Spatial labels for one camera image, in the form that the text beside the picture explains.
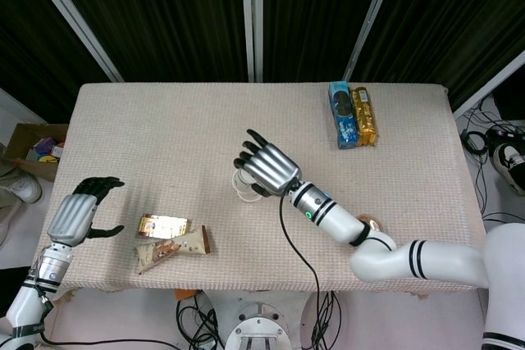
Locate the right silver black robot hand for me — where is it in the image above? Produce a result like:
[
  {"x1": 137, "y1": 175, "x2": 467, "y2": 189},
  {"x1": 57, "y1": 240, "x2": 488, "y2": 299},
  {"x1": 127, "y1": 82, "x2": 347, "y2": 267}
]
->
[{"x1": 232, "y1": 128, "x2": 304, "y2": 198}]

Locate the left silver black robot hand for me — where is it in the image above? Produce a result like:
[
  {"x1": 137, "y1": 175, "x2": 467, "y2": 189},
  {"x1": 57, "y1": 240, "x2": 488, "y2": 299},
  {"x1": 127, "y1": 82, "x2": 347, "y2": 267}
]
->
[{"x1": 47, "y1": 176, "x2": 126, "y2": 248}]

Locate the silver robot base column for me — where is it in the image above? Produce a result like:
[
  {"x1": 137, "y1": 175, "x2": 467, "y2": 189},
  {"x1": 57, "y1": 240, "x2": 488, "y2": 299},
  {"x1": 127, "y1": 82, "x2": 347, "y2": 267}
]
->
[{"x1": 223, "y1": 300, "x2": 293, "y2": 350}]

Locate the white shoe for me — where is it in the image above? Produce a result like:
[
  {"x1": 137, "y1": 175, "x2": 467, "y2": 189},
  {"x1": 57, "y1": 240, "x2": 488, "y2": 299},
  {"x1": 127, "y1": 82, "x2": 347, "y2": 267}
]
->
[{"x1": 0, "y1": 167, "x2": 43, "y2": 205}]

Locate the blue cookie box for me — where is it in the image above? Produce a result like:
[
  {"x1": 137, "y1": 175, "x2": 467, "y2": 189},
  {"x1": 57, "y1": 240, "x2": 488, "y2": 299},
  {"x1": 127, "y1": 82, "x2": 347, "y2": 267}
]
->
[{"x1": 327, "y1": 80, "x2": 358, "y2": 150}]

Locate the red and gold snack box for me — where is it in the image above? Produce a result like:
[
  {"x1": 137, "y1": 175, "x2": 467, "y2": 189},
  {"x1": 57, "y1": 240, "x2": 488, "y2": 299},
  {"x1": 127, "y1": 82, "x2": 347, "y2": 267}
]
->
[{"x1": 138, "y1": 213, "x2": 192, "y2": 241}]

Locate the brown cardboard box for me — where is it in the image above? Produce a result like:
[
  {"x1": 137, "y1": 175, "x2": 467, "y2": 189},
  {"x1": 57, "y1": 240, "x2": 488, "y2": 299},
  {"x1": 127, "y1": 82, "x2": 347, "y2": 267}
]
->
[{"x1": 1, "y1": 122, "x2": 70, "y2": 183}]

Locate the beige printed snack bag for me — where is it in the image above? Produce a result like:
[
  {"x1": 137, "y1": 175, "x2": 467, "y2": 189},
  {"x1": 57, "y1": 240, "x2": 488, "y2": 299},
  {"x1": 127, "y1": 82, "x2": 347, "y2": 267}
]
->
[{"x1": 134, "y1": 225, "x2": 212, "y2": 276}]

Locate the gold foil cookie pack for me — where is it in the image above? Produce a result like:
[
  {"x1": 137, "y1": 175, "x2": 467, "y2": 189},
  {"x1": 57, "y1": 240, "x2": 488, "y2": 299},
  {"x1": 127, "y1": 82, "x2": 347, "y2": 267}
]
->
[{"x1": 350, "y1": 86, "x2": 380, "y2": 148}]

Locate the beige woven tablecloth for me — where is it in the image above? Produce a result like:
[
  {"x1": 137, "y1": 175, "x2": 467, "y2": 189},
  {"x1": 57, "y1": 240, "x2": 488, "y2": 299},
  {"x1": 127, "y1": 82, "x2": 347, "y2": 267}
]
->
[{"x1": 39, "y1": 81, "x2": 487, "y2": 298}]

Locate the clear plastic cookie tub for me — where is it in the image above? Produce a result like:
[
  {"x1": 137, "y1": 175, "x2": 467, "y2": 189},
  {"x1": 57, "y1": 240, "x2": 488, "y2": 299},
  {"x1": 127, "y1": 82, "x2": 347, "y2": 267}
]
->
[{"x1": 355, "y1": 213, "x2": 386, "y2": 234}]

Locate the black curtain panel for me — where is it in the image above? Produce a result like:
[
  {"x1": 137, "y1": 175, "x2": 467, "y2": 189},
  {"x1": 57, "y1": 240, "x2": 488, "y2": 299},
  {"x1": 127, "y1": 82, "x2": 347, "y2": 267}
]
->
[
  {"x1": 354, "y1": 0, "x2": 525, "y2": 102},
  {"x1": 43, "y1": 0, "x2": 251, "y2": 83},
  {"x1": 262, "y1": 0, "x2": 390, "y2": 83},
  {"x1": 0, "y1": 0, "x2": 111, "y2": 125}
]

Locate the black and white sneaker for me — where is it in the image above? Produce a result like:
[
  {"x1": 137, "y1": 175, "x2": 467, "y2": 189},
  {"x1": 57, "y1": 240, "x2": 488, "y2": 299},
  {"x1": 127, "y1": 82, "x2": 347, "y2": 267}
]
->
[{"x1": 491, "y1": 139, "x2": 525, "y2": 198}]

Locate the black equipment box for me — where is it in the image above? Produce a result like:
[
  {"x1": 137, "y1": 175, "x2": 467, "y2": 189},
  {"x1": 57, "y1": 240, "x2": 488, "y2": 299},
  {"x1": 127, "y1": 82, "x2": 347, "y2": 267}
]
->
[{"x1": 493, "y1": 74, "x2": 525, "y2": 122}]

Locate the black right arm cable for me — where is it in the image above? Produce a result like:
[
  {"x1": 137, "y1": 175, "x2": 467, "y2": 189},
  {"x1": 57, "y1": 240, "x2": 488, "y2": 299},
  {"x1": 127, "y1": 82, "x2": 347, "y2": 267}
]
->
[{"x1": 278, "y1": 190, "x2": 322, "y2": 350}]

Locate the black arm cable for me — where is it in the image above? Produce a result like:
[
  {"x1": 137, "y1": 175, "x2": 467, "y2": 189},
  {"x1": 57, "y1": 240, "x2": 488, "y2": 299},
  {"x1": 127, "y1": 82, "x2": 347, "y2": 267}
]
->
[
  {"x1": 28, "y1": 263, "x2": 181, "y2": 349},
  {"x1": 278, "y1": 190, "x2": 322, "y2": 350}
]

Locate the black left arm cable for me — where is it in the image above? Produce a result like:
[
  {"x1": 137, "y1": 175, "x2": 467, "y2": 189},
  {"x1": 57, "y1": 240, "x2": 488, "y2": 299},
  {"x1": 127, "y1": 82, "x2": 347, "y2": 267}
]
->
[{"x1": 28, "y1": 263, "x2": 181, "y2": 349}]

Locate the grey metal frame post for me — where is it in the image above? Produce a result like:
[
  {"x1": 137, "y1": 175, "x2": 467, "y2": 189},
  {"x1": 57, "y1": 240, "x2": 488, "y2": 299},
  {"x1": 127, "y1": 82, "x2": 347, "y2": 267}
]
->
[
  {"x1": 20, "y1": 0, "x2": 125, "y2": 83},
  {"x1": 452, "y1": 49, "x2": 525, "y2": 120},
  {"x1": 240, "y1": 0, "x2": 266, "y2": 83},
  {"x1": 343, "y1": 0, "x2": 406, "y2": 83}
]

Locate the black floor cable bundle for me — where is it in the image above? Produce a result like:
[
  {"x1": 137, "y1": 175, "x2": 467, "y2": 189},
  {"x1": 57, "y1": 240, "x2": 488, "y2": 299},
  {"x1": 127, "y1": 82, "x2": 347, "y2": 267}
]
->
[
  {"x1": 459, "y1": 95, "x2": 525, "y2": 222},
  {"x1": 175, "y1": 290, "x2": 342, "y2": 350}
]

